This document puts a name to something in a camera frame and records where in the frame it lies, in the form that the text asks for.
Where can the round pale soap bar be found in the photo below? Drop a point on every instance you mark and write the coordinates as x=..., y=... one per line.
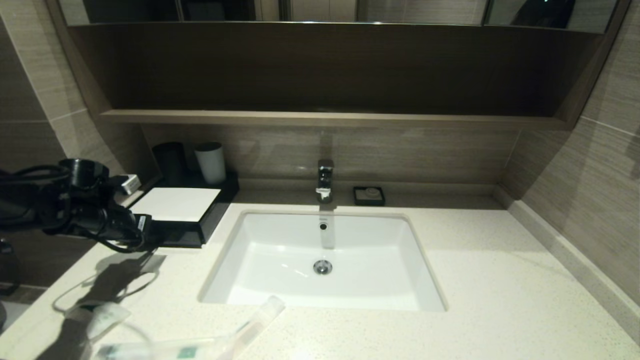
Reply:
x=371, y=192

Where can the mirror cabinet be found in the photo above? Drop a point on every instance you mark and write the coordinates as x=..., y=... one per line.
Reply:
x=420, y=11

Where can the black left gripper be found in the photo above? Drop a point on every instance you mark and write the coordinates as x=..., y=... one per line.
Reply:
x=112, y=225

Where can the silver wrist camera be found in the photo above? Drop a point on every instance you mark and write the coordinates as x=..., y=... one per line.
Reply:
x=131, y=184

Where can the clear toothbrush packet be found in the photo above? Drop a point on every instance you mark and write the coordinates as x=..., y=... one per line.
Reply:
x=150, y=350

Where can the black cup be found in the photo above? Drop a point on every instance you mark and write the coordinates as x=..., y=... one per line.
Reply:
x=170, y=162

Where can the brown wooden shelf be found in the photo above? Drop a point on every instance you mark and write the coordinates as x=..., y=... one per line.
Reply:
x=325, y=119

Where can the clear long tube packet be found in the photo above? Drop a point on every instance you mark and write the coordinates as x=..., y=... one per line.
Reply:
x=265, y=312

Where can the black amenity drawer box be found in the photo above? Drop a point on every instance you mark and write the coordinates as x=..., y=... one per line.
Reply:
x=220, y=205

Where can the white green sachet packet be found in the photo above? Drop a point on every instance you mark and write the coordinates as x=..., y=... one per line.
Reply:
x=107, y=317

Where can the white ceramic sink basin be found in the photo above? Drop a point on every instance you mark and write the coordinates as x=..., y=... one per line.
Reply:
x=280, y=250

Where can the chrome sink drain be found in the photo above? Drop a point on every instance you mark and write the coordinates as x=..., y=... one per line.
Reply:
x=322, y=267

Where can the chrome faucet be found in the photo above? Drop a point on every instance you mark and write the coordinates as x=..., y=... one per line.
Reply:
x=325, y=176

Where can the black soap dish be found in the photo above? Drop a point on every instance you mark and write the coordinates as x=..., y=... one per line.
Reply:
x=357, y=202

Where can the white board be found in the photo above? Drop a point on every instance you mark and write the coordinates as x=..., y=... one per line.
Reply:
x=175, y=204

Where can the light grey cup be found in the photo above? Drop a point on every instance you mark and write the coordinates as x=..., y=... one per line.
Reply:
x=212, y=166

